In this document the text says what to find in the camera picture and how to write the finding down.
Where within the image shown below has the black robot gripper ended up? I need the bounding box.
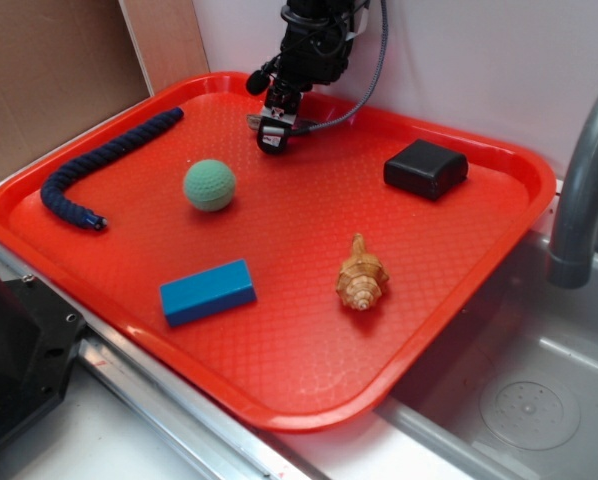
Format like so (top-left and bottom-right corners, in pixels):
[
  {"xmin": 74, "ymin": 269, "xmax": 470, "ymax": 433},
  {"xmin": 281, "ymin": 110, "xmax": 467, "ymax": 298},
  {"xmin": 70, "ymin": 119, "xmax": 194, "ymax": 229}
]
[{"xmin": 256, "ymin": 1, "xmax": 369, "ymax": 155}]

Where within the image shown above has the grey brown wood chip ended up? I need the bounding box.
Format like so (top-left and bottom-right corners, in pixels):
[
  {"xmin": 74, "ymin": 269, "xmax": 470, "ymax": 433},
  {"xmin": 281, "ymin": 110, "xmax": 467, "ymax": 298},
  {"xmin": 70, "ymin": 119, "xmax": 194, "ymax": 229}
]
[{"xmin": 246, "ymin": 113, "xmax": 319, "ymax": 132}]

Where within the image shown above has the small black microphone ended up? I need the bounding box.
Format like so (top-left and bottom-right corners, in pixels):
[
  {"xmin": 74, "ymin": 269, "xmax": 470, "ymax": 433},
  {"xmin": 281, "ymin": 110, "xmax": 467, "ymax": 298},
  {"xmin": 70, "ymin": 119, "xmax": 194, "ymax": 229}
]
[{"xmin": 245, "ymin": 56, "xmax": 280, "ymax": 96}]

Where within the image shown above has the green dimpled foam ball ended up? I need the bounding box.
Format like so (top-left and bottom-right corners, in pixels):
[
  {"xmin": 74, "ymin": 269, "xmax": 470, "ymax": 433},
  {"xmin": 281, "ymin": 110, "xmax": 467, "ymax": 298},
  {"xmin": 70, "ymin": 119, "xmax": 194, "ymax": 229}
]
[{"xmin": 183, "ymin": 159, "xmax": 236, "ymax": 212}]

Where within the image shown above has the light wooden board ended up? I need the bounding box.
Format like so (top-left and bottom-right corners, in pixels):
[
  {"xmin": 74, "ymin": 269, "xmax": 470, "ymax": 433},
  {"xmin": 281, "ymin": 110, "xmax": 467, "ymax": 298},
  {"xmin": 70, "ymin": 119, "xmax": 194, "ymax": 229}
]
[{"xmin": 119, "ymin": 0, "xmax": 210, "ymax": 96}]

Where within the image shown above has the black rounded square block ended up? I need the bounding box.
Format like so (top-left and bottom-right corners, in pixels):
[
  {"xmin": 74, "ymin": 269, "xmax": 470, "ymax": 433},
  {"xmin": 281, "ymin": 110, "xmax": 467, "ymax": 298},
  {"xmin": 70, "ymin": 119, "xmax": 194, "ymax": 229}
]
[{"xmin": 383, "ymin": 140, "xmax": 469, "ymax": 201}]

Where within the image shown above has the red plastic tray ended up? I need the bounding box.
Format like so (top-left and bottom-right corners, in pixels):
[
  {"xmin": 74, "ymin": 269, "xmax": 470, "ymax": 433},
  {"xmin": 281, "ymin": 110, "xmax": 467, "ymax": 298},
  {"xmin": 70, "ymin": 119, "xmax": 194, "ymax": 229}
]
[{"xmin": 0, "ymin": 73, "xmax": 555, "ymax": 432}]

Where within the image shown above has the blue rectangular wooden block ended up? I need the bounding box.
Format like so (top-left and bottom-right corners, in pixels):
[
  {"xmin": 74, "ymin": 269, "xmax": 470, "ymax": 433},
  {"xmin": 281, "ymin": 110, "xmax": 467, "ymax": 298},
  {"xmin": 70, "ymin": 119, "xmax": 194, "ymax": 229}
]
[{"xmin": 159, "ymin": 259, "xmax": 257, "ymax": 327}]

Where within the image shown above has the tan spiral seashell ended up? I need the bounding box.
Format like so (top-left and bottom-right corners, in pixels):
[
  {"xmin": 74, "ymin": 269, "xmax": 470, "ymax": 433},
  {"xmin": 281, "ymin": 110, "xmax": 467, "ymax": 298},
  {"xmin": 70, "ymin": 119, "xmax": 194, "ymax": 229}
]
[{"xmin": 335, "ymin": 233, "xmax": 390, "ymax": 311}]

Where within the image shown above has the brown cardboard panel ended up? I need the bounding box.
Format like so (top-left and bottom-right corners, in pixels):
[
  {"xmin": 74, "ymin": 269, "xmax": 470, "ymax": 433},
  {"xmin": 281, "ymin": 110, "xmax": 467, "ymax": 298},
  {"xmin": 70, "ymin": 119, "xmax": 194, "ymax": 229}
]
[{"xmin": 0, "ymin": 1, "xmax": 148, "ymax": 181}]

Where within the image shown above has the grey curved toy faucet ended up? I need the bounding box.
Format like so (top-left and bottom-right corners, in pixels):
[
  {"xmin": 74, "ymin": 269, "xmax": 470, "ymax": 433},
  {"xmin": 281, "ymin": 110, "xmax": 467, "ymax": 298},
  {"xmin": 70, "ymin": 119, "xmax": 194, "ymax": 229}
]
[{"xmin": 547, "ymin": 98, "xmax": 598, "ymax": 289}]

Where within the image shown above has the grey plastic toy sink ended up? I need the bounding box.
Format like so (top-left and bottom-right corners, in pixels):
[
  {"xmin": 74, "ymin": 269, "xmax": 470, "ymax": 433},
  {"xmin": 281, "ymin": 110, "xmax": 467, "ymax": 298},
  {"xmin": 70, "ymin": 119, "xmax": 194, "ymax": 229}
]
[{"xmin": 378, "ymin": 235, "xmax": 598, "ymax": 479}]

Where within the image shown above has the grey braided cable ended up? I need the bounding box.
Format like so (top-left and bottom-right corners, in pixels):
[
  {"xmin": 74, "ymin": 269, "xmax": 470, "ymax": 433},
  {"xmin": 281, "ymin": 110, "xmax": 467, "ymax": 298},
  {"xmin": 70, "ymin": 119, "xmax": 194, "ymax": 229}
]
[{"xmin": 277, "ymin": 0, "xmax": 389, "ymax": 137}]

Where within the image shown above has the navy blue braided rope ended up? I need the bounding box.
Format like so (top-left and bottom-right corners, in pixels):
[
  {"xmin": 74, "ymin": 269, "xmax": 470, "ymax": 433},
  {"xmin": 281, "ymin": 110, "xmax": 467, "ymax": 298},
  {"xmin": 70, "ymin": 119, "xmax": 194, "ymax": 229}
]
[{"xmin": 40, "ymin": 106, "xmax": 185, "ymax": 232}]

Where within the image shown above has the silver aluminium rail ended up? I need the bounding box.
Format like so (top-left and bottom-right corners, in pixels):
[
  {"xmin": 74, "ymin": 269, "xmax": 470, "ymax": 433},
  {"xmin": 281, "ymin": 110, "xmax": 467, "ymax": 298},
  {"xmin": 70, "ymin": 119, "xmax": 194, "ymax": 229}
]
[{"xmin": 0, "ymin": 234, "xmax": 330, "ymax": 480}]

